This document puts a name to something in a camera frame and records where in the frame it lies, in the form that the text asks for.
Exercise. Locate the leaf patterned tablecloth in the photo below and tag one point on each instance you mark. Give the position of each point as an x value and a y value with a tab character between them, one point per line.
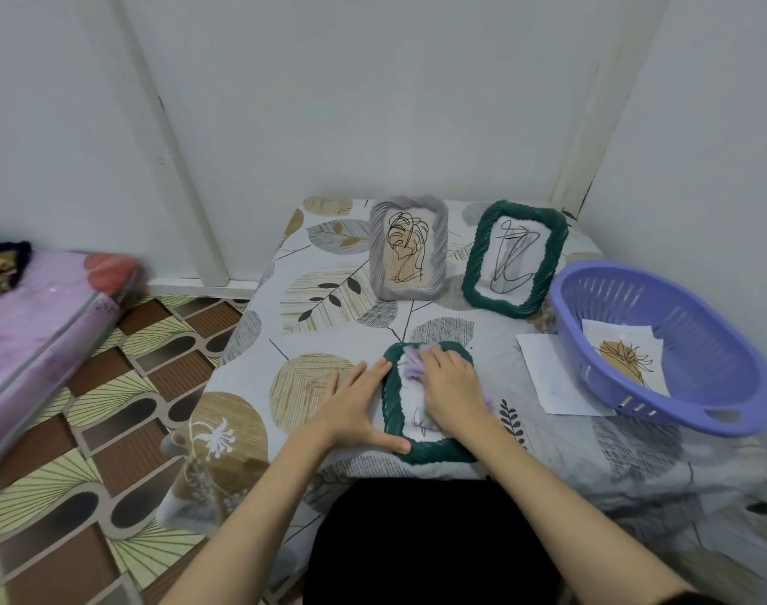
333	321

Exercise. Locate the white paper black line drawing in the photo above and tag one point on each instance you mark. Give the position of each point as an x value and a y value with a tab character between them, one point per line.
547	378

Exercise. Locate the person's right hand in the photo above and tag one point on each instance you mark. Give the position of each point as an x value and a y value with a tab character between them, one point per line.
452	390

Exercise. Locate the purple mattress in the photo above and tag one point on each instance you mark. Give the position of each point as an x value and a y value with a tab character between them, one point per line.
36	340

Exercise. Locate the purple cloth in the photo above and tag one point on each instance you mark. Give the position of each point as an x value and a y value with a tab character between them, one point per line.
413	369

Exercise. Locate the person's left hand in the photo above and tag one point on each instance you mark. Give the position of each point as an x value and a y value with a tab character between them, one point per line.
352	409

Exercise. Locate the black trousers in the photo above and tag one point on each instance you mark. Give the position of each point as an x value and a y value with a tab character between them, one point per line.
427	548

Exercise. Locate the person's right forearm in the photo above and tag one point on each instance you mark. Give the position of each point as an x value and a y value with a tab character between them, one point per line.
579	529

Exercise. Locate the person's left forearm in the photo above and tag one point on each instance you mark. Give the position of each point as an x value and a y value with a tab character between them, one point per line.
251	535

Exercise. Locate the black sleeve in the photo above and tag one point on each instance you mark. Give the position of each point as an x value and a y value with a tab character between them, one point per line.
689	599

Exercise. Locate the white paper brown plant drawing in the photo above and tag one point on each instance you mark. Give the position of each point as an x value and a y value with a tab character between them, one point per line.
629	359

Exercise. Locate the purple plastic basket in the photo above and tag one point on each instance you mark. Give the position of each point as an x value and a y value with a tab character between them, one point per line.
724	371

